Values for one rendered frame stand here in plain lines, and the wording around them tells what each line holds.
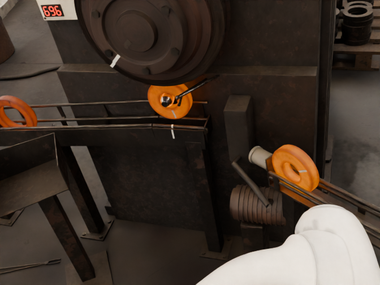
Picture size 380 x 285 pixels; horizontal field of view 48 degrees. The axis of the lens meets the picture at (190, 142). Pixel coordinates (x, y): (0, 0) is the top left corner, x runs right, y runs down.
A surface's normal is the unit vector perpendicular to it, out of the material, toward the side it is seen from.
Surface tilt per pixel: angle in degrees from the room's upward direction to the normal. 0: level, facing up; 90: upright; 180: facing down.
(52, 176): 5
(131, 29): 90
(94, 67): 0
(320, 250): 16
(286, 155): 90
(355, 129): 0
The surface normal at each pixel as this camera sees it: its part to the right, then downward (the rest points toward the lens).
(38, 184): -0.24, -0.73
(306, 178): -0.78, 0.49
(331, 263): 0.11, -0.48
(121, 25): -0.29, 0.65
